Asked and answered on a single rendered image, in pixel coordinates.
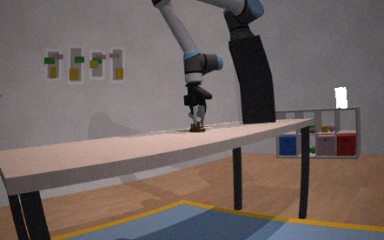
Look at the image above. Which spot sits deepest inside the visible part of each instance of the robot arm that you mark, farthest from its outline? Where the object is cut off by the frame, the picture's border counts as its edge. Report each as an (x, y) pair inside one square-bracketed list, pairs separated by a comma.
[(243, 13)]

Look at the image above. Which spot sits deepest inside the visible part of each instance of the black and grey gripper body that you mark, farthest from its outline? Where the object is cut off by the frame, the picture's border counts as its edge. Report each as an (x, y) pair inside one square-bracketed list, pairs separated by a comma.
[(196, 98)]

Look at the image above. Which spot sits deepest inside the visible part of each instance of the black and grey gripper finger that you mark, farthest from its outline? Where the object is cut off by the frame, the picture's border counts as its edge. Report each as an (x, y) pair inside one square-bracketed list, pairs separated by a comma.
[(201, 111), (193, 111)]

